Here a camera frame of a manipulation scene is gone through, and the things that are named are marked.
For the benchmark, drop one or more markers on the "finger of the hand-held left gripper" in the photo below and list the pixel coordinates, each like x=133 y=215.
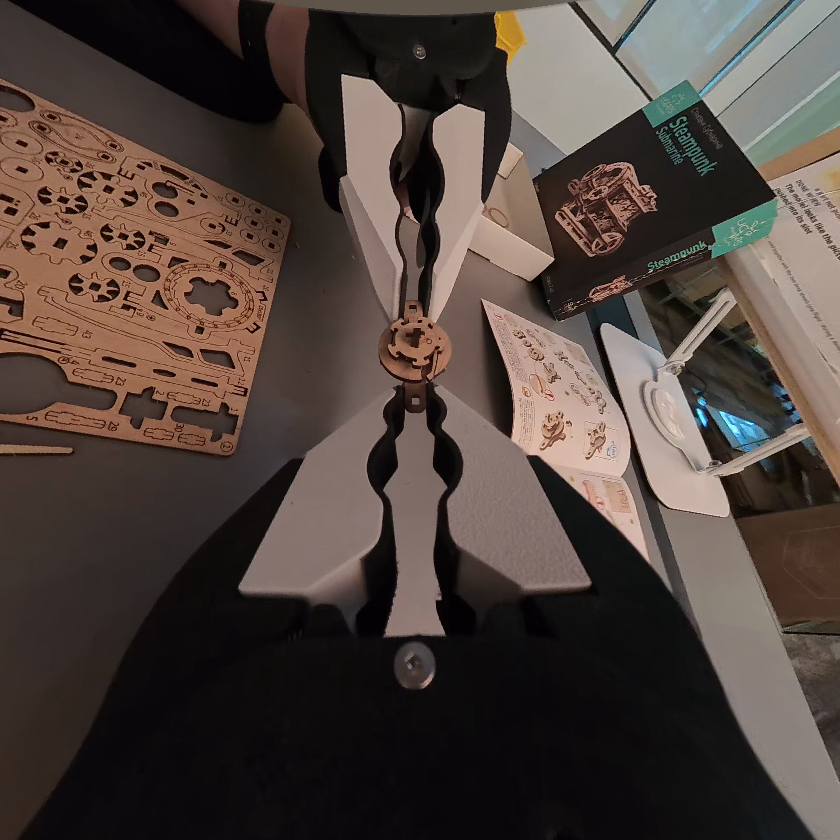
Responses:
x=367 y=197
x=459 y=197

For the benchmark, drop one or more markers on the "round wooden model assembly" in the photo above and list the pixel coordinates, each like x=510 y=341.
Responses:
x=413 y=344

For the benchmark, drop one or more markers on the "small white cardboard box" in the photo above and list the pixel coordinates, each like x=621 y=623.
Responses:
x=512 y=249

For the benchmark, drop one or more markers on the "black model kit box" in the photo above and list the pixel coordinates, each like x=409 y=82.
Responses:
x=656 y=210

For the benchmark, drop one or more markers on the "rubber band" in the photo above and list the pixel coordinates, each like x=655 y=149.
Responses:
x=495 y=214

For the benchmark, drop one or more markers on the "white folding stand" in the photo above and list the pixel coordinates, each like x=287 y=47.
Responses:
x=656 y=426

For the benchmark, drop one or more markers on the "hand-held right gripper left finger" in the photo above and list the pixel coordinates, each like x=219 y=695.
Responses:
x=308 y=525

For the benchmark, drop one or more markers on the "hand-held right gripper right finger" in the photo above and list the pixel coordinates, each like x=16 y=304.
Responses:
x=518 y=525

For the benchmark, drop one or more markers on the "printed white paper sheet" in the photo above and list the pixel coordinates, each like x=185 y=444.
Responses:
x=810 y=262

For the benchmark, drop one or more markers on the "illustrated instruction booklet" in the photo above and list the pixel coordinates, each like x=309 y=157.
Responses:
x=564 y=394

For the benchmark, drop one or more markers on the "person's left hand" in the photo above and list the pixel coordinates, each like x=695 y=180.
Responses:
x=287 y=59

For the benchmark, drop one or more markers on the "brown cardboard box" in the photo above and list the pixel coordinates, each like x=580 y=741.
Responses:
x=787 y=564

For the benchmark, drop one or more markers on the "yellow plastic item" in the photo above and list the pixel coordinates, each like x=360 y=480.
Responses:
x=508 y=36

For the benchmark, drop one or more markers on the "laser-cut wooden part sheet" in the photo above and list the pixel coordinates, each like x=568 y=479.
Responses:
x=131 y=262

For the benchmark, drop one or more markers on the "thin wooden stick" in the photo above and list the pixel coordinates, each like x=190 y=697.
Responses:
x=33 y=449

